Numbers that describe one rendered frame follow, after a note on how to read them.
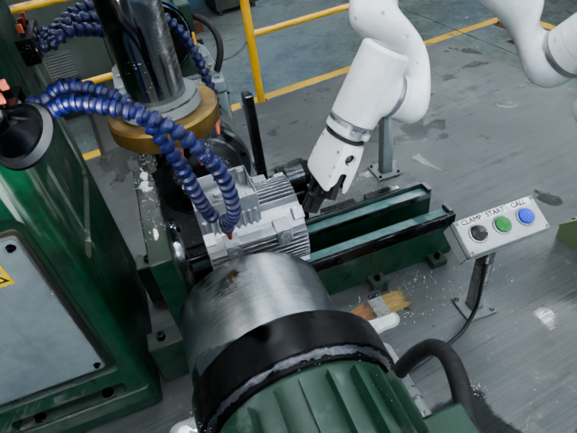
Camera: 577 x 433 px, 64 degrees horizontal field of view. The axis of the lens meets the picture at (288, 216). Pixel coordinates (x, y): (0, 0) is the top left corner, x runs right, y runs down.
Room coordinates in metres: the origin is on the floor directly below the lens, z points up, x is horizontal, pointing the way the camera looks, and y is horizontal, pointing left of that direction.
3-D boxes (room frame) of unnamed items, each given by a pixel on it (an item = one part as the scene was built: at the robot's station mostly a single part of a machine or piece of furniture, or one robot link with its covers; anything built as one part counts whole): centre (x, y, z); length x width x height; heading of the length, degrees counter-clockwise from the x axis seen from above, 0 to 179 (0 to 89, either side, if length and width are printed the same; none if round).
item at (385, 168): (1.13, -0.32, 1.01); 0.08 x 0.08 x 0.42; 14
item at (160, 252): (0.67, 0.29, 0.97); 0.30 x 0.11 x 0.34; 14
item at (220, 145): (1.03, 0.22, 1.04); 0.41 x 0.25 x 0.25; 14
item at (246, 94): (0.87, 0.04, 1.12); 0.04 x 0.03 x 0.26; 104
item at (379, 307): (0.62, -0.14, 0.80); 0.21 x 0.05 x 0.01; 104
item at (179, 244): (0.69, 0.23, 1.02); 0.15 x 0.02 x 0.15; 14
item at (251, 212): (0.72, 0.12, 1.11); 0.12 x 0.11 x 0.07; 103
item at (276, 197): (0.72, 0.08, 1.02); 0.20 x 0.19 x 0.19; 103
